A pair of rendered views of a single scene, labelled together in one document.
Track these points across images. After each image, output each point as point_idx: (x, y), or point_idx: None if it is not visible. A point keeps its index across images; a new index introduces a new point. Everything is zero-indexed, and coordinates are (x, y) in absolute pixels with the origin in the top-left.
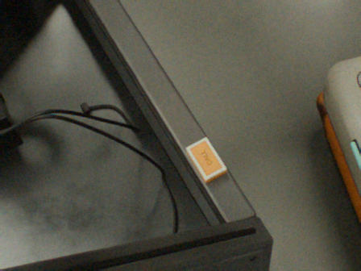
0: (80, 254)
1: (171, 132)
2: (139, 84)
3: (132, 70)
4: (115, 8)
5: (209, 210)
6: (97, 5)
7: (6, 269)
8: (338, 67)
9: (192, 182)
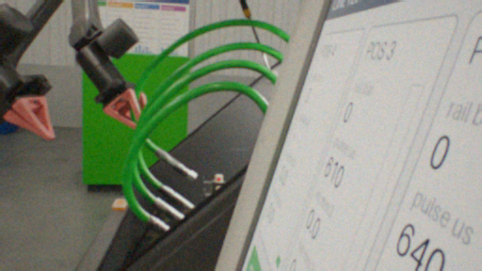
0: (194, 134)
1: (122, 215)
2: (117, 230)
3: (114, 234)
4: (89, 254)
5: (130, 223)
6: (97, 259)
7: (216, 116)
8: None
9: (127, 228)
